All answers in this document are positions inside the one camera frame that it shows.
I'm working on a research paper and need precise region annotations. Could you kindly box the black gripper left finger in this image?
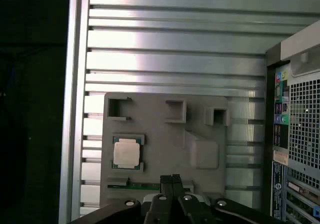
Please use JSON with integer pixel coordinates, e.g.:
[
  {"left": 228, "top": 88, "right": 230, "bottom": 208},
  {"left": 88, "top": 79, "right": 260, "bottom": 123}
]
[{"left": 71, "top": 175, "right": 173, "bottom": 224}]

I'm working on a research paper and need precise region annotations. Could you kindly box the grey parts rack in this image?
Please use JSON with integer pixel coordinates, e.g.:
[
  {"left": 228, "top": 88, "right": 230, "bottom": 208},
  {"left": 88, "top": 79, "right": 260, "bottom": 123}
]
[{"left": 99, "top": 91, "right": 230, "bottom": 208}]

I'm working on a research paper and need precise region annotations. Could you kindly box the black PC case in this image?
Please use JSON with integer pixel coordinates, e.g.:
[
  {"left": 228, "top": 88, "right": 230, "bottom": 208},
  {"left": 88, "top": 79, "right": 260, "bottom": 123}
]
[{"left": 264, "top": 18, "right": 320, "bottom": 224}]

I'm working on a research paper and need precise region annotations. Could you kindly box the silver-topped CPU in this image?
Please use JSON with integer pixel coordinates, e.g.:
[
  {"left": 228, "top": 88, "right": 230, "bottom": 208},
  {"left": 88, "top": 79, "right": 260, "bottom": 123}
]
[{"left": 111, "top": 136, "right": 144, "bottom": 170}]

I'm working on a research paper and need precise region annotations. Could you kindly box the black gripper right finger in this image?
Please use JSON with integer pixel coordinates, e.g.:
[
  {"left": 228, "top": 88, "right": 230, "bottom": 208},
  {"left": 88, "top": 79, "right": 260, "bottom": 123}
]
[{"left": 170, "top": 174, "right": 283, "bottom": 224}]

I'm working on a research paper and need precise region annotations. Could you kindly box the green RAM stick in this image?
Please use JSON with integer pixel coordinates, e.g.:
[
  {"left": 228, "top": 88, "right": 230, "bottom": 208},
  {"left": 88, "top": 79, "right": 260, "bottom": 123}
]
[{"left": 107, "top": 182, "right": 194, "bottom": 192}]

